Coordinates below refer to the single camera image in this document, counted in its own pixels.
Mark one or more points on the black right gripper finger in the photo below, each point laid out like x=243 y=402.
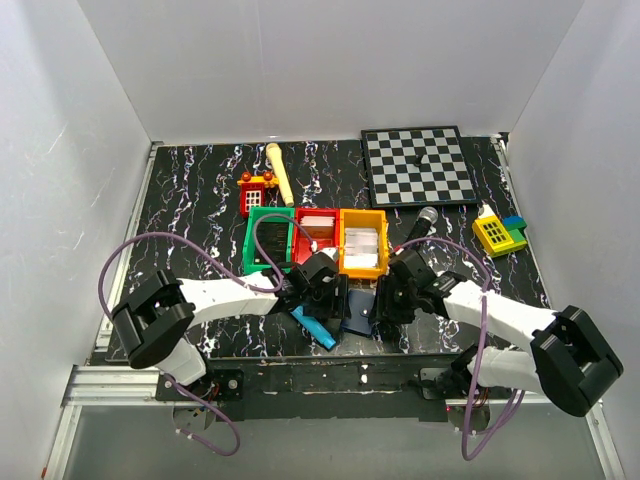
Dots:
x=383 y=300
x=402 y=310

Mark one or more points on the cards in red bin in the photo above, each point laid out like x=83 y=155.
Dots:
x=321 y=229

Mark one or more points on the black cards in green bin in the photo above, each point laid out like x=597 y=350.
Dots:
x=274 y=240

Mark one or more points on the yellow plastic bin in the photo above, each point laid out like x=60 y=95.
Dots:
x=366 y=218

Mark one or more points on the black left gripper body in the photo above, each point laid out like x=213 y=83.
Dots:
x=329 y=304

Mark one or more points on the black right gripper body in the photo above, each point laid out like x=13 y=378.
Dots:
x=392 y=306

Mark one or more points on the navy blue card holder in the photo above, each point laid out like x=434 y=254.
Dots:
x=357 y=321

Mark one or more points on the light blue toy microphone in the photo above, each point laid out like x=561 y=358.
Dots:
x=315 y=328

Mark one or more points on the red plastic bin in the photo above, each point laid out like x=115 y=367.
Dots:
x=302 y=211

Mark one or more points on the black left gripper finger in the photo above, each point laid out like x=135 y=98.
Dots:
x=322 y=308
x=340 y=298

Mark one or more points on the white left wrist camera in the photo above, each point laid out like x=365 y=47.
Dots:
x=332 y=253

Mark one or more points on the yellow green toy brick house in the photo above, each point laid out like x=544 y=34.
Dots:
x=499 y=236

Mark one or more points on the green plastic bin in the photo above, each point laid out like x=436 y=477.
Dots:
x=252 y=259

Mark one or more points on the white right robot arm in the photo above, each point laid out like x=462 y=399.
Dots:
x=561 y=355

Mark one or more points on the black grey chessboard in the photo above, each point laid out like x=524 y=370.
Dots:
x=394 y=180

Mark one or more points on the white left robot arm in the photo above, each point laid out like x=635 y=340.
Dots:
x=152 y=321

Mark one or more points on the red toy brick house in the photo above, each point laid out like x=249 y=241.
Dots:
x=252 y=190

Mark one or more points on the black toy microphone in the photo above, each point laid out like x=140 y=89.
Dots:
x=427 y=216

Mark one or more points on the cream toy microphone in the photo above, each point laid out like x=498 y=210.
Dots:
x=274 y=155

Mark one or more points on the white cards in yellow bin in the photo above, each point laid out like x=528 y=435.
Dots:
x=361 y=248

